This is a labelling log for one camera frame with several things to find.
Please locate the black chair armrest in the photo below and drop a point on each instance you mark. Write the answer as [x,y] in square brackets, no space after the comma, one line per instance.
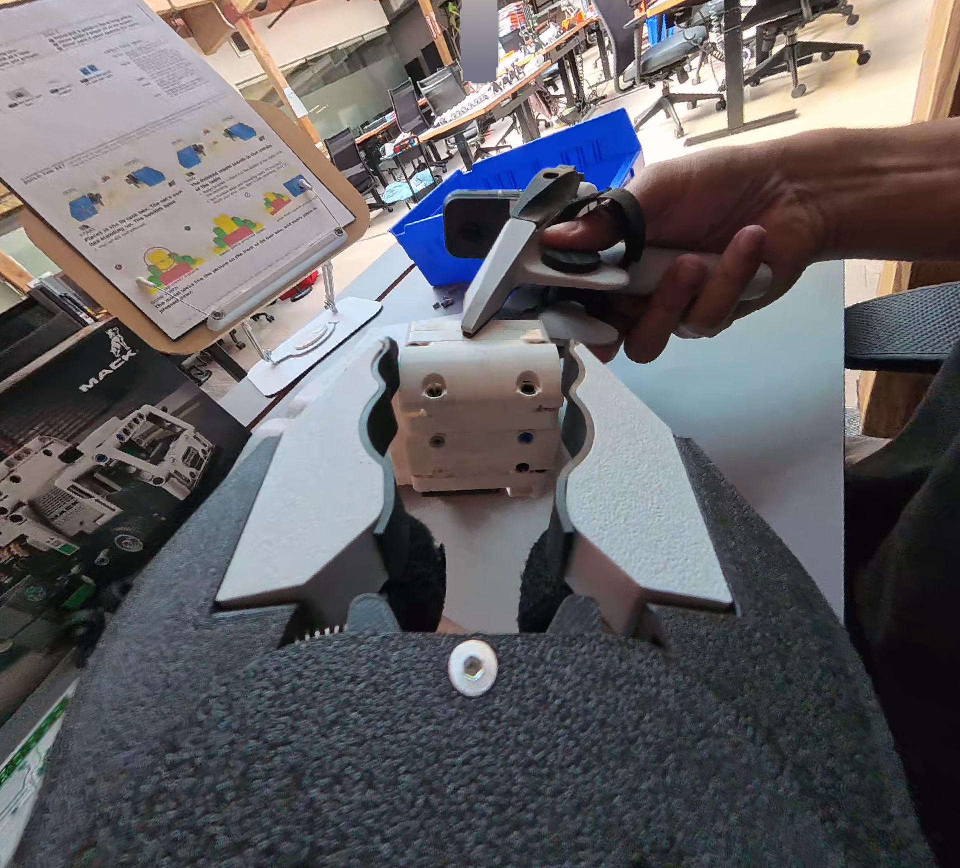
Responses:
[900,328]

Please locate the person's right hand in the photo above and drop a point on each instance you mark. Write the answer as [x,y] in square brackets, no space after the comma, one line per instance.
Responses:
[720,201]

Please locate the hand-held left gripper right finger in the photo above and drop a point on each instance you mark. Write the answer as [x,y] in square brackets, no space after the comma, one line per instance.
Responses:
[637,508]

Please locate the white lego truck model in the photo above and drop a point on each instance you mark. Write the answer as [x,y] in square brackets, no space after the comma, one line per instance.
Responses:
[480,388]

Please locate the person's right forearm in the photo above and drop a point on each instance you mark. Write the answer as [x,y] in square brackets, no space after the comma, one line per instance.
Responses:
[907,186]

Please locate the black lego set box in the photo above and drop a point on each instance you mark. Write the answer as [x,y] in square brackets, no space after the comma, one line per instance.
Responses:
[112,433]

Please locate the scattered small lego pieces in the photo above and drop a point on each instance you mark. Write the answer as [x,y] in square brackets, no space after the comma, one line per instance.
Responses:
[446,298]

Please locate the blue plastic bin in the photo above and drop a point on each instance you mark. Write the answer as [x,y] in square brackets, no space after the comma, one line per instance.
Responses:
[570,156]

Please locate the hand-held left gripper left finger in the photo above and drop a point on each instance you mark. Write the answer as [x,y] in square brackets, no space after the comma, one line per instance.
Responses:
[300,501]

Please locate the person's dark clothing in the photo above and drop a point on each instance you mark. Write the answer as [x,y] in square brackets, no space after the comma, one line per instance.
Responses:
[907,583]

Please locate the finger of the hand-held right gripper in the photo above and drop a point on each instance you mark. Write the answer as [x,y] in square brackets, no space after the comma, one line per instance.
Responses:
[499,268]
[581,330]

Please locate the long cluttered desk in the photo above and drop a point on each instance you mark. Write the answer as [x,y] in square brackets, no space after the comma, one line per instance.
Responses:
[495,100]

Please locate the printed instruction sheet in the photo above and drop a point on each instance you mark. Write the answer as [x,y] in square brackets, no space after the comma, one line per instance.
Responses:
[150,156]

